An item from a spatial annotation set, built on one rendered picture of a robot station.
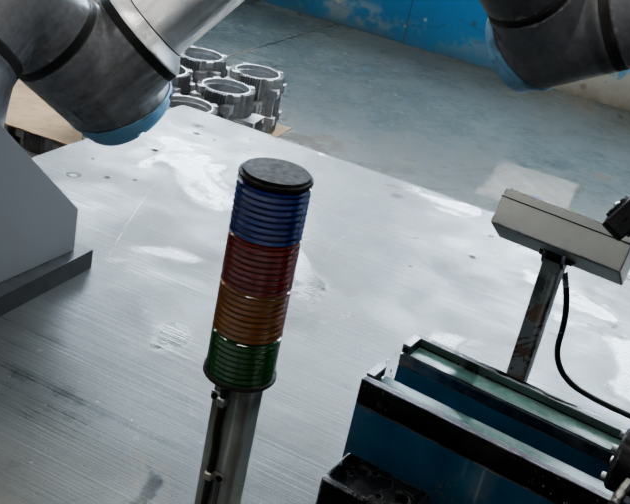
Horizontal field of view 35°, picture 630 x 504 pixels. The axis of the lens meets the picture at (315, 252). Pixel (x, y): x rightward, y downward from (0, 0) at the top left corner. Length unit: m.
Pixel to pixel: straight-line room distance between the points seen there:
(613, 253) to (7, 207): 0.75
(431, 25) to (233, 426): 6.05
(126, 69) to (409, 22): 5.54
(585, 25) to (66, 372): 0.71
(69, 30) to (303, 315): 0.51
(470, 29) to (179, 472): 5.82
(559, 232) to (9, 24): 0.73
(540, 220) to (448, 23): 5.58
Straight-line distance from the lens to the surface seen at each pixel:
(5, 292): 1.34
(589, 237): 1.24
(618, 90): 6.60
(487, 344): 1.49
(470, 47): 6.77
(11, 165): 1.30
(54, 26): 1.37
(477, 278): 1.69
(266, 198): 0.75
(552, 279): 1.28
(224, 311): 0.81
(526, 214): 1.26
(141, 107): 1.45
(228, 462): 0.90
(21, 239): 1.36
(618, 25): 0.98
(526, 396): 1.16
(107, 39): 1.41
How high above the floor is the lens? 1.50
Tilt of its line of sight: 25 degrees down
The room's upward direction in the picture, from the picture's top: 12 degrees clockwise
